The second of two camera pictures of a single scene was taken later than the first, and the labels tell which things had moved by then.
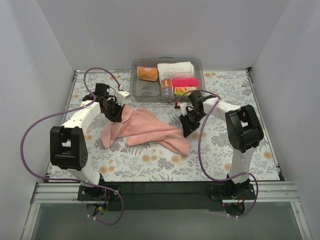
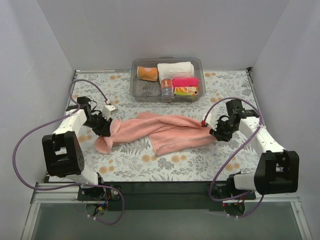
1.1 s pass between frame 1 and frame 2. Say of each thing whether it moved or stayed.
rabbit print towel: stayed
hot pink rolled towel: stayed
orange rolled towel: stayed
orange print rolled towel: stayed
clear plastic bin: stayed
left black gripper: moved
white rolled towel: stayed
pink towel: moved
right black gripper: moved
